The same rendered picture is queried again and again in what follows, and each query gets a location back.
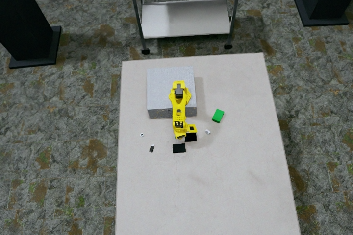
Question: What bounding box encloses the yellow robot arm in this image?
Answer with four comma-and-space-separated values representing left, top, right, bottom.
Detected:
169, 81, 191, 132

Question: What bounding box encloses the green rectangular block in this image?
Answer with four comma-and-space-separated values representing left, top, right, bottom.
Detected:
212, 109, 224, 122

